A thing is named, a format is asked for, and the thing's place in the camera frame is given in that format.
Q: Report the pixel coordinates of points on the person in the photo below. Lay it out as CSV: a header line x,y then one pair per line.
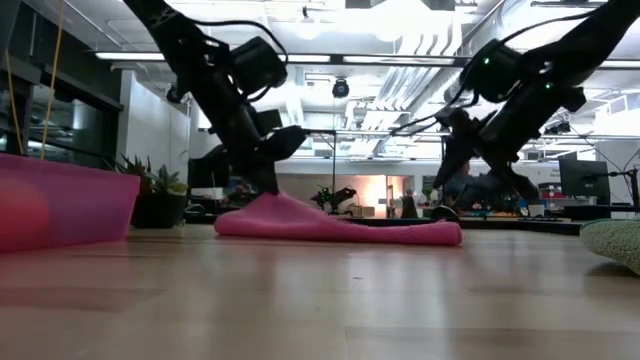
x,y
457,190

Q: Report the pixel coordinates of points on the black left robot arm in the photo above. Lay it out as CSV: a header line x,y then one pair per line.
x,y
170,35

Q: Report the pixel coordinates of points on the round black ceiling speaker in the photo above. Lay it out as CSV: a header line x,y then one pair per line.
x,y
172,95
340,88

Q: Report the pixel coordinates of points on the black computer monitor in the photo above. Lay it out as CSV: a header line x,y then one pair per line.
x,y
200,175
585,180

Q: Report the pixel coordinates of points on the black background gantry frame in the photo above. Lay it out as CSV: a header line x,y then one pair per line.
x,y
334,160

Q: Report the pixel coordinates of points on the black background robot arm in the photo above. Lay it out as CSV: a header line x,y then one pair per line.
x,y
335,196

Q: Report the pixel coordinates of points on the potted succulent plant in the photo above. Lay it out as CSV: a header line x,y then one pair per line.
x,y
160,207

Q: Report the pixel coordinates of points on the green microfiber towel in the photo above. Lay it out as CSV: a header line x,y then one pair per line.
x,y
615,240

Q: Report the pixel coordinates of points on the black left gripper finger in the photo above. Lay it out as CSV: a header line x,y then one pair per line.
x,y
264,180

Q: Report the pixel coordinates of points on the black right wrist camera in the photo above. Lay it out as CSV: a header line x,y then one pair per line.
x,y
575,100

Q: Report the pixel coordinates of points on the long ceiling light strip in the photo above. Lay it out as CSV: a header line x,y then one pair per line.
x,y
130,56

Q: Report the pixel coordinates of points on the pink translucent plastic tray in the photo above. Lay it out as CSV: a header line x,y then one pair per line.
x,y
60,205

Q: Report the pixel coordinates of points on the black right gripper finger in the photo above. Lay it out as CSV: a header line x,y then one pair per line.
x,y
517,182
460,137

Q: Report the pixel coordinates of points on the pink microfiber towel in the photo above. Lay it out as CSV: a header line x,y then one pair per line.
x,y
300,220

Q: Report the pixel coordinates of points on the black metal table frame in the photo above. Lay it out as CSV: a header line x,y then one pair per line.
x,y
525,223

